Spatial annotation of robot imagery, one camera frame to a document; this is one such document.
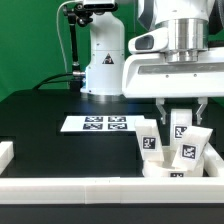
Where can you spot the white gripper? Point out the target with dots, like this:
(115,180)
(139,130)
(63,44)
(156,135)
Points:
(147,74)

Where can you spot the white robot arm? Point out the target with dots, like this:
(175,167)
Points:
(172,59)

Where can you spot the white paper marker sheet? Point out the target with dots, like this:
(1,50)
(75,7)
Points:
(100,123)

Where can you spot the white front fence rail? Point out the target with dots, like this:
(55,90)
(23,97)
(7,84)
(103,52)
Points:
(111,190)

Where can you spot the white overhead camera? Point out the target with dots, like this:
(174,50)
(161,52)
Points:
(99,4)

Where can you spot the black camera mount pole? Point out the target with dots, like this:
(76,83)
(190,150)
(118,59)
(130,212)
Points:
(76,16)

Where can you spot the white left fence rail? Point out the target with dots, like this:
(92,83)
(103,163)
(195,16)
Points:
(6,154)

